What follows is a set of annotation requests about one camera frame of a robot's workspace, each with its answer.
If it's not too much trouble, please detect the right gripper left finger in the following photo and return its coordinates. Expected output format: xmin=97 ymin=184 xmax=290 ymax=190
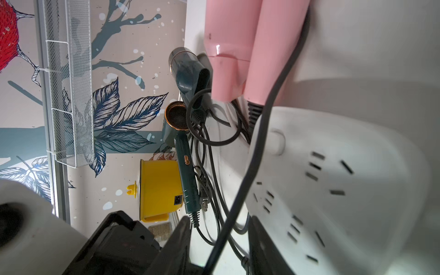
xmin=64 ymin=211 xmax=193 ymax=275

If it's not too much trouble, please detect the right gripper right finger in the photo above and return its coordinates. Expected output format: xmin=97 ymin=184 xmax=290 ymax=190
xmin=249 ymin=216 xmax=289 ymax=275

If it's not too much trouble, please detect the white power strip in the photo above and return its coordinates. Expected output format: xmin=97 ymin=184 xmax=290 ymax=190
xmin=246 ymin=107 xmax=432 ymax=275

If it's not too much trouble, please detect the black cord of dark dryer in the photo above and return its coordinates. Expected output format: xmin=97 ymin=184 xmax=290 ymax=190
xmin=185 ymin=88 xmax=252 ymax=262

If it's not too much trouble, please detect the black cord of back pink dryer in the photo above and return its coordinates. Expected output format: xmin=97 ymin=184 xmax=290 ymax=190
xmin=201 ymin=6 xmax=312 ymax=275

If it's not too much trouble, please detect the pink blow dryer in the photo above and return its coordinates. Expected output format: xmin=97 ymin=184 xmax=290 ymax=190
xmin=204 ymin=1 xmax=310 ymax=105

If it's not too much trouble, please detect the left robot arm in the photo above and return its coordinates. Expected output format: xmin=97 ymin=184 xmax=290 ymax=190
xmin=1 ymin=179 xmax=88 ymax=275

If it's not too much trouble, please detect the dark folded blow dryer left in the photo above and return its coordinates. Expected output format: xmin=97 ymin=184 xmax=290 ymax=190
xmin=168 ymin=47 xmax=211 ymax=106

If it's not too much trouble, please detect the yellow pot with lid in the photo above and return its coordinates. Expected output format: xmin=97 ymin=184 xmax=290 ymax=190
xmin=127 ymin=160 xmax=183 ymax=223

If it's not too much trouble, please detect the white wire mesh basket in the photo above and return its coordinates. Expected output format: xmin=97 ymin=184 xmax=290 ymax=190
xmin=42 ymin=1 xmax=95 ymax=168

